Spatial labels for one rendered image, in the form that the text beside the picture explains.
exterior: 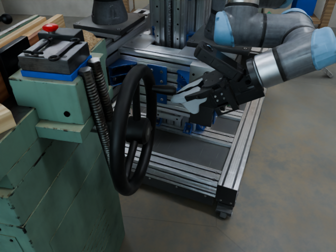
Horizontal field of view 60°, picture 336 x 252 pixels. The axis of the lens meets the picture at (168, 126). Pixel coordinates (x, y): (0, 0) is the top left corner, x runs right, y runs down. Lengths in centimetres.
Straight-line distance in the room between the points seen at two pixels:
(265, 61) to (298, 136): 148
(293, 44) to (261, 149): 131
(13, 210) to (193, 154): 102
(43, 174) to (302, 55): 58
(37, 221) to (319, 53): 66
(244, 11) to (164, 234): 105
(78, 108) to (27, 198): 21
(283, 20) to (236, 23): 10
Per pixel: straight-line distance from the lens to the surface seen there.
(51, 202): 73
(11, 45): 66
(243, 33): 69
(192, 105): 69
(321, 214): 167
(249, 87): 67
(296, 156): 192
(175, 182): 141
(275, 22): 71
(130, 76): 56
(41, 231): 73
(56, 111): 60
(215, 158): 147
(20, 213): 64
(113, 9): 127
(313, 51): 63
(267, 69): 63
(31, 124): 61
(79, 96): 56
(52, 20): 96
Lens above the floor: 121
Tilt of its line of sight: 38 degrees down
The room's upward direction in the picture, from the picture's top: straight up
